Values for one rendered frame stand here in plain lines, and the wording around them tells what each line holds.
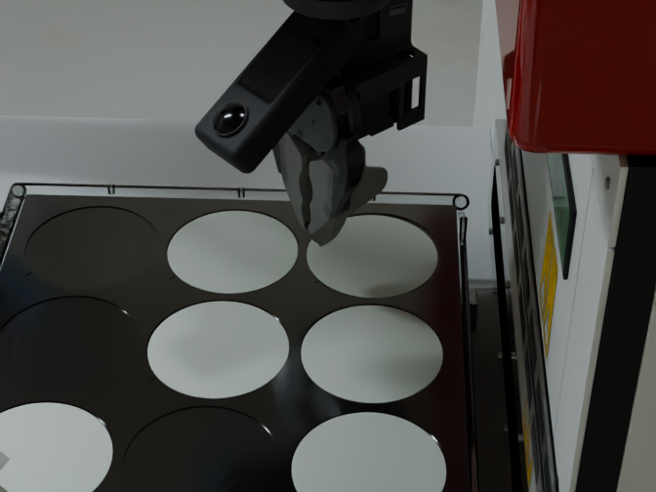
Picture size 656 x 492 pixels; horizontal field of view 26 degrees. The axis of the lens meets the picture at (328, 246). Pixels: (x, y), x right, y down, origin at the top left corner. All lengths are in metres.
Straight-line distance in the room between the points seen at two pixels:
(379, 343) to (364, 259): 0.09
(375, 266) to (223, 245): 0.12
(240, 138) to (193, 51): 2.17
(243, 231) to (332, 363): 0.16
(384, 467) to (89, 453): 0.19
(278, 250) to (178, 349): 0.13
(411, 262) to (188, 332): 0.18
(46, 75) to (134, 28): 0.25
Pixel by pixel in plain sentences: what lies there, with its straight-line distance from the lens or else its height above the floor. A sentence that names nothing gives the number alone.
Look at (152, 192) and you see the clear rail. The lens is 1.15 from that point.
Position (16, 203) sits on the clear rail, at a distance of 1.15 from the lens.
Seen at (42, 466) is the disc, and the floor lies 0.90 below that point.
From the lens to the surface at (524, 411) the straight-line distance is 0.91.
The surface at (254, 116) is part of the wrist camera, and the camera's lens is 0.90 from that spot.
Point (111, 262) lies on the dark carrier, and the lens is 1.09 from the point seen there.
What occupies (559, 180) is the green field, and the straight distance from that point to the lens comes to 0.82.
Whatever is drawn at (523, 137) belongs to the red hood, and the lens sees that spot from 0.63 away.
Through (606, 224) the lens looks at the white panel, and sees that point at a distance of 0.67.
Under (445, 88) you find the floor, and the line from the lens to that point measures 2.93.
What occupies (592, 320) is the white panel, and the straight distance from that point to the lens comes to 0.71.
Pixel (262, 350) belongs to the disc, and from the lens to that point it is 1.00.
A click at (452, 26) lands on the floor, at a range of 3.14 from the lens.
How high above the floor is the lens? 1.59
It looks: 39 degrees down
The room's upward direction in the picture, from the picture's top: straight up
